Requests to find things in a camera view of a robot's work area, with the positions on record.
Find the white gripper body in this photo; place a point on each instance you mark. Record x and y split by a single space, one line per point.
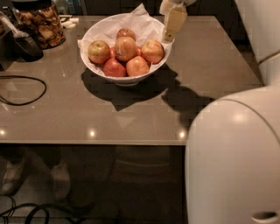
174 21

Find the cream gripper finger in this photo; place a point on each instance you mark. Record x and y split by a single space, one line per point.
174 19
165 6

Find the yellow-red apple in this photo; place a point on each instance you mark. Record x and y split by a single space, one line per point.
125 49
153 51

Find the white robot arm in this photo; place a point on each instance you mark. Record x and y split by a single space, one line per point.
232 155

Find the white paper bowl liner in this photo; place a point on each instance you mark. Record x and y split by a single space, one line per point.
137 24

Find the rear red apple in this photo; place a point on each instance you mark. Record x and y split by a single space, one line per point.
126 32

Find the front right orange apple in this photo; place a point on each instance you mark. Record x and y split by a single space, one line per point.
137 66

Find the hidden small red apple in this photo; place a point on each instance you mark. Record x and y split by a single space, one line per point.
112 53

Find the white ceramic bowl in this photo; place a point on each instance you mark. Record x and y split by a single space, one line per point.
128 79

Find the left yellow-green apple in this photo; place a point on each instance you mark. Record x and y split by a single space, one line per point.
98 52

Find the front red apple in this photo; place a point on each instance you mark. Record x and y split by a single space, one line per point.
112 68

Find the small white objects behind jar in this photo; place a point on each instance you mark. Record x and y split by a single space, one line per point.
69 22

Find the glass jar of dried chips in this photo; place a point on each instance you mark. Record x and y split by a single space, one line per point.
41 20

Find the right white shoe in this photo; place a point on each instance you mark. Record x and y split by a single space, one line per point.
61 180

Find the white shoe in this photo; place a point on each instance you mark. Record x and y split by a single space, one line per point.
61 180
13 177

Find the left white shoe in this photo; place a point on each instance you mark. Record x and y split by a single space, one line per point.
13 177

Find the black scoop with grey handle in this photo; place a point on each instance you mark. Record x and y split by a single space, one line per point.
26 46

